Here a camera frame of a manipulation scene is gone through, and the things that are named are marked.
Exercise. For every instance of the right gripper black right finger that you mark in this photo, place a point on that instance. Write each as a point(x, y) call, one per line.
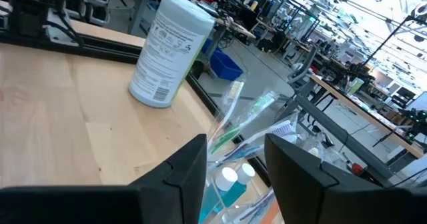
point(333, 204)

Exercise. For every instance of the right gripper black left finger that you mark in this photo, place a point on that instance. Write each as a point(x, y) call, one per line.
point(133, 204)

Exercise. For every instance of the clear acrylic organizer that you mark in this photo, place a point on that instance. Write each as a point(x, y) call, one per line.
point(253, 187)

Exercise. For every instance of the purple toothbrush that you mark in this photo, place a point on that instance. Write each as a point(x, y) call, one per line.
point(282, 128)

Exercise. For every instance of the blue toothpaste tube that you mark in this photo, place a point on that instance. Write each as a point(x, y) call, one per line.
point(246, 172)

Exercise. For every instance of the teal mouthwash bottle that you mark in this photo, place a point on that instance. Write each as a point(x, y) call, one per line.
point(226, 179)

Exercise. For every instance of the green toothbrush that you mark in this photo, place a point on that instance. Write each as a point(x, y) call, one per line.
point(264, 100)

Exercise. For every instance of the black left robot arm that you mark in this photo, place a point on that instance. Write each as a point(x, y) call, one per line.
point(30, 14)

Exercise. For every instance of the long black bar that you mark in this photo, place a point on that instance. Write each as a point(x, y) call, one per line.
point(343, 137)

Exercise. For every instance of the grey office chair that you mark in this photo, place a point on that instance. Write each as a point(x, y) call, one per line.
point(302, 70)

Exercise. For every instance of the white plastic cup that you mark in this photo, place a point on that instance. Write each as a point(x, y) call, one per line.
point(166, 50)

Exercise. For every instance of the blue plastic bin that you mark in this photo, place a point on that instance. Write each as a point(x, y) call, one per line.
point(227, 67)

